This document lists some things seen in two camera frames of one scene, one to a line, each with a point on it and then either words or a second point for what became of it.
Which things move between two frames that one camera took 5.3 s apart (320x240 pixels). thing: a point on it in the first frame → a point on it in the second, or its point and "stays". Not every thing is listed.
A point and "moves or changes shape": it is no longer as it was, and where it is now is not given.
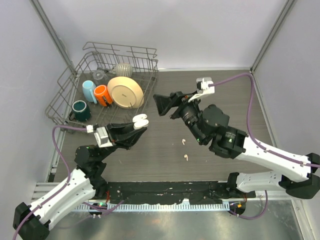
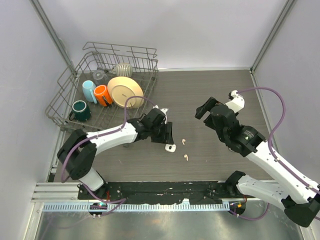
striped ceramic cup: [123, 70] stays
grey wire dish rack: [110, 84] stays
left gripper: [125, 135] → [166, 137]
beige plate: [124, 93] stays
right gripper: [164, 103] → [202, 110]
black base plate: [171, 192] stays
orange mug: [102, 95] stays
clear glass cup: [98, 74] stays
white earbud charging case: [140, 121] moves or changes shape
